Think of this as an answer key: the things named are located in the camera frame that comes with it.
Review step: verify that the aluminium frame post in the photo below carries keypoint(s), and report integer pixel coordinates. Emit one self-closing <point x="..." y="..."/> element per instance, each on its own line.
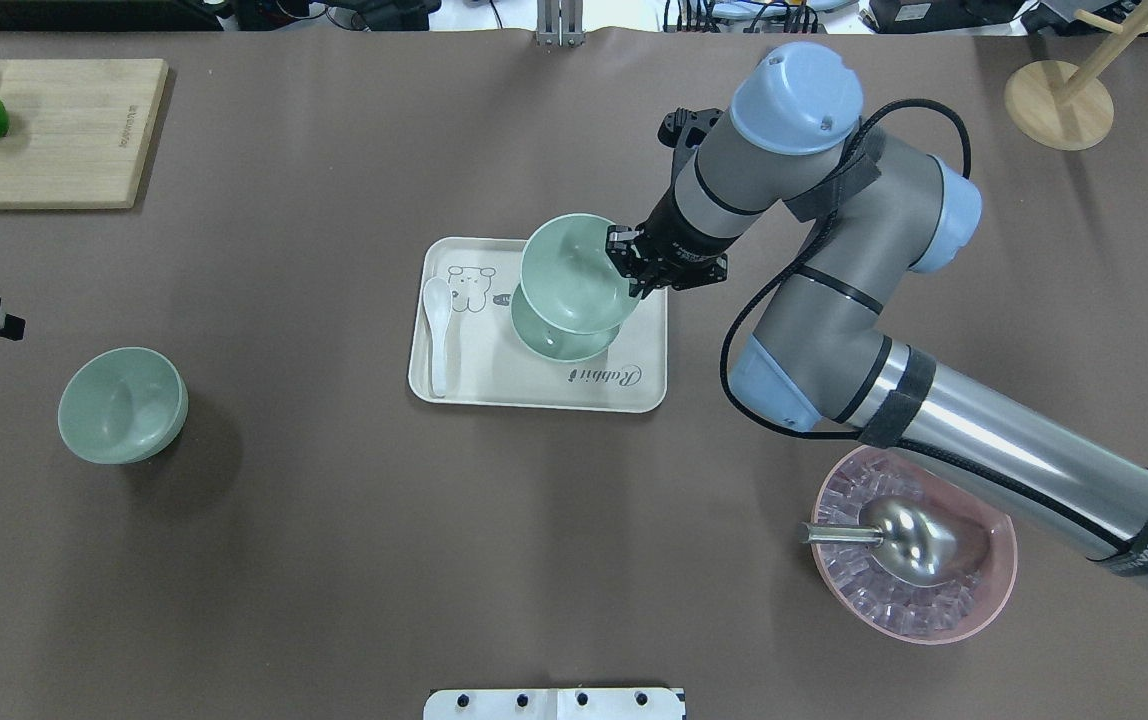
<point x="559" y="23"/>

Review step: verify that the pink bowl with ice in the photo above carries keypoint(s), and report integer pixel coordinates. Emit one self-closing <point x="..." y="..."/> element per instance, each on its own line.
<point x="938" y="615"/>

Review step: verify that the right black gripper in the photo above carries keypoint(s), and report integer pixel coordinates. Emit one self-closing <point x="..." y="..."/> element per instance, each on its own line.
<point x="675" y="243"/>

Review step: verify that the green bowl on tray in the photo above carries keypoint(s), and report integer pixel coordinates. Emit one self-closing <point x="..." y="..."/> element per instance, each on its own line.
<point x="550" y="342"/>

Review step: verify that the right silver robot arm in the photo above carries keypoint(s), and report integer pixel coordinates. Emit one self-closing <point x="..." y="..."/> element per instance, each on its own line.
<point x="879" y="209"/>

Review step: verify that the steel ice scoop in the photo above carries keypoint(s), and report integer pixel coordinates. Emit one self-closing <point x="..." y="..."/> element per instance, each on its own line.
<point x="917" y="543"/>

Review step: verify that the cream rabbit tray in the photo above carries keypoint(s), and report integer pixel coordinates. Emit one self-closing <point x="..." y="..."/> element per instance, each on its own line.
<point x="489" y="365"/>

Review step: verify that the wooden cutting board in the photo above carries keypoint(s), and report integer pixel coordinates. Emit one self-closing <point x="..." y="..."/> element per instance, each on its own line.
<point x="80" y="131"/>

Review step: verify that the wooden mug tree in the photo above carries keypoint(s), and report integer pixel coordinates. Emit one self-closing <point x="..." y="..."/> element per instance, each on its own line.
<point x="1065" y="106"/>

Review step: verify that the green bowl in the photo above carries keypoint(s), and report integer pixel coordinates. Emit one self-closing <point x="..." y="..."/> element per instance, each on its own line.
<point x="550" y="342"/>
<point x="568" y="278"/>
<point x="123" y="406"/>

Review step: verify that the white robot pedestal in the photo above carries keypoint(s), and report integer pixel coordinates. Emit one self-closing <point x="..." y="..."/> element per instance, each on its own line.
<point x="557" y="703"/>

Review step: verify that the white ceramic spoon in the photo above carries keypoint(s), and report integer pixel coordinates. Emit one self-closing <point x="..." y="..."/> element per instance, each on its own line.
<point x="437" y="305"/>

